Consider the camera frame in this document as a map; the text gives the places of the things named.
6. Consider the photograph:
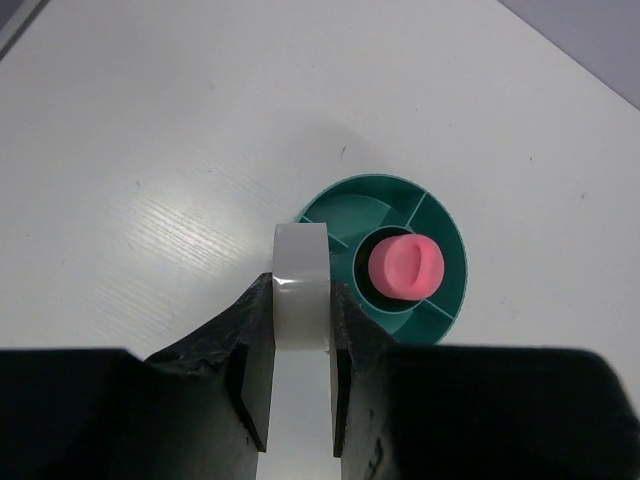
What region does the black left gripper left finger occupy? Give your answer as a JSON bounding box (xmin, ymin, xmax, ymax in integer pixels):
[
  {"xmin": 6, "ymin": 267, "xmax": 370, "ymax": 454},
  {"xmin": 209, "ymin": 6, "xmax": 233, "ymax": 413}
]
[{"xmin": 1, "ymin": 273, "xmax": 275, "ymax": 479}]

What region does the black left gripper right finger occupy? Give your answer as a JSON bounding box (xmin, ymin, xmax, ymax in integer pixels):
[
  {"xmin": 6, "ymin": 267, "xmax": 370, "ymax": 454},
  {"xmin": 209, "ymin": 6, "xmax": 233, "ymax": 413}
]
[{"xmin": 329, "ymin": 283, "xmax": 639, "ymax": 479}]

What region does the pink capped crayon tube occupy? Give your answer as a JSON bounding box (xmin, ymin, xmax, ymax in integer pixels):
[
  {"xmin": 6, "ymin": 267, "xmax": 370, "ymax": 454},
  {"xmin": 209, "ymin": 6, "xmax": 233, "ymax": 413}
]
[{"xmin": 368, "ymin": 234, "xmax": 445, "ymax": 301}]

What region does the clear tape roll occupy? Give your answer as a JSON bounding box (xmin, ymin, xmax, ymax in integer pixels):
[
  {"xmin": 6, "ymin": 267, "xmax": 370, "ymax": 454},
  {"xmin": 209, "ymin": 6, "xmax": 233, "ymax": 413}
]
[{"xmin": 272, "ymin": 223, "xmax": 331, "ymax": 351}]

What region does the teal round desk organizer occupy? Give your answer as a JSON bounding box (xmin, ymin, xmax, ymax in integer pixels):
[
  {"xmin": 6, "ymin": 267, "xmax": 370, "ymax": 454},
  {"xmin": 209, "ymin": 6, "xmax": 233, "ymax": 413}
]
[{"xmin": 298, "ymin": 174, "xmax": 468, "ymax": 344}]

